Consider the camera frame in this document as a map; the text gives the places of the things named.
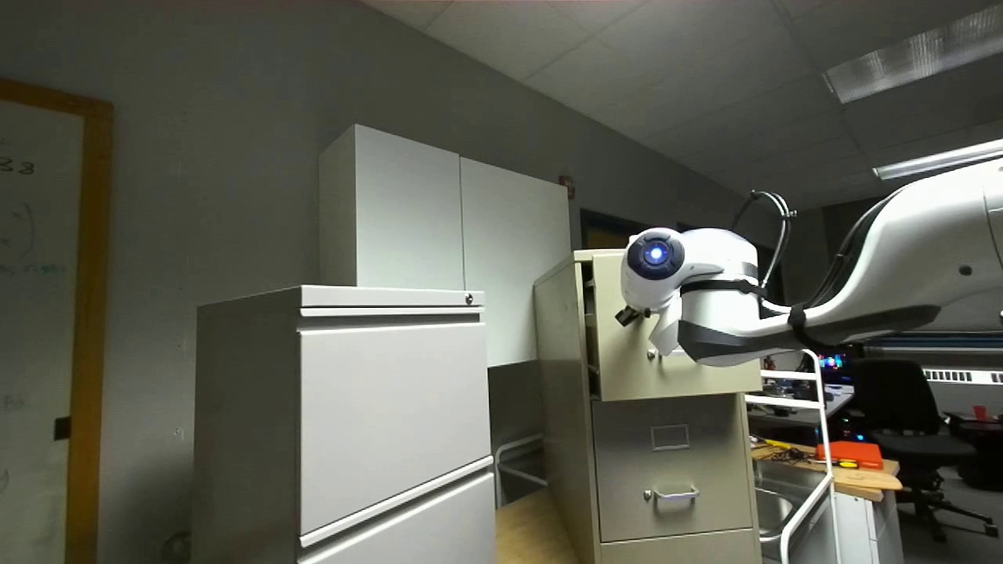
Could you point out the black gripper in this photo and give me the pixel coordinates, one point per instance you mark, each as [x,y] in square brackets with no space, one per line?
[628,314]

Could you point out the beige plain-front cabinet drawer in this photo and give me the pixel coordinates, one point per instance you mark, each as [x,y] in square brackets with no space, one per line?
[628,371]

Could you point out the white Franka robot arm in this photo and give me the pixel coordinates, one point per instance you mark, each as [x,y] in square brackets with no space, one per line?
[723,275]

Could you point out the beige vertical filing cabinet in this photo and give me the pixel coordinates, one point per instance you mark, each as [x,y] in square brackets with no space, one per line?
[564,419]

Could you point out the grey lateral file cabinet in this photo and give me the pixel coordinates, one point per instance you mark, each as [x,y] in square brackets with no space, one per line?
[385,419]

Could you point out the orange tool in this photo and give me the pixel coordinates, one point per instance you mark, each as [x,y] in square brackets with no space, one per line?
[850,451]

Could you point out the black office chair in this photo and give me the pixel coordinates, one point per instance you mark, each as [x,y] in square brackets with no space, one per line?
[909,419]

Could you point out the narrow bright ceiling light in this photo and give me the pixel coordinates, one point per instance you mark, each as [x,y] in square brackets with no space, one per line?
[942,158]

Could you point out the wide ceiling light panel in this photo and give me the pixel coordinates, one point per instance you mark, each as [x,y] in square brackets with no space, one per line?
[920,52]

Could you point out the white wall cabinet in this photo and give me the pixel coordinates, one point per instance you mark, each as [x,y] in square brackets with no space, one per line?
[439,220]

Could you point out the white metal tube frame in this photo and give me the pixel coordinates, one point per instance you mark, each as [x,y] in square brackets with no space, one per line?
[809,506]

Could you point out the whiteboard with wooden frame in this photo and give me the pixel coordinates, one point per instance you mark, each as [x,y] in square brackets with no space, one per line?
[43,314]

